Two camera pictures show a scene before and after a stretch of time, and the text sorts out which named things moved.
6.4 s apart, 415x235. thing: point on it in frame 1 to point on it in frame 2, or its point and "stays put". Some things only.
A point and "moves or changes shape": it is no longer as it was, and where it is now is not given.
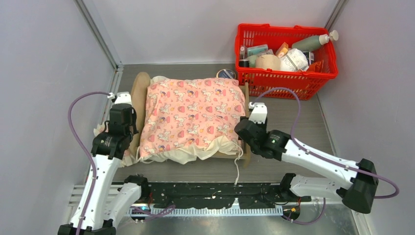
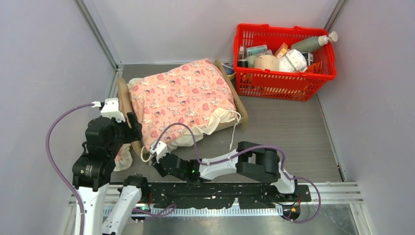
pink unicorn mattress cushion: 187,120 moves or changes shape
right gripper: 264,126 to 159,167
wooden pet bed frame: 139,87 to 241,113
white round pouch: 294,60 stays put
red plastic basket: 303,85 stays put
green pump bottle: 310,44 stays put
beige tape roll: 267,61 stays put
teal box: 257,50 stays put
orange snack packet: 317,66 stays put
